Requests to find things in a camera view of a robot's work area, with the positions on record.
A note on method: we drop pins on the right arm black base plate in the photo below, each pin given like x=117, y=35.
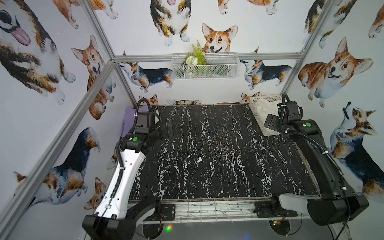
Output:
x=271, y=209

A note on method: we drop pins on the white printed t-shirt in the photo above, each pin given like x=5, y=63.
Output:
x=265, y=107

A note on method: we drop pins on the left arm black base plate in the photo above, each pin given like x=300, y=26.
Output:
x=166, y=213

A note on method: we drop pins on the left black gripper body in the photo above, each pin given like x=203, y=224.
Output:
x=169, y=130

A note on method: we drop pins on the artificial green fern plant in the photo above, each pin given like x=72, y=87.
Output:
x=195, y=61

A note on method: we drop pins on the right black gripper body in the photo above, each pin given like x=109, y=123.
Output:
x=274, y=122

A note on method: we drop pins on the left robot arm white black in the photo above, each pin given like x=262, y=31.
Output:
x=113, y=219

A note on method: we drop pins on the white wire wall basket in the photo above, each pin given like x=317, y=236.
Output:
x=210, y=66

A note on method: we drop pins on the white plastic basket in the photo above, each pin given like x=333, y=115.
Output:
x=253, y=106

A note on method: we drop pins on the folded purple t-shirt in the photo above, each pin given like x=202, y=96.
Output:
x=128, y=120

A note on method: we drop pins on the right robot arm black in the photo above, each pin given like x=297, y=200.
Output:
x=337, y=202

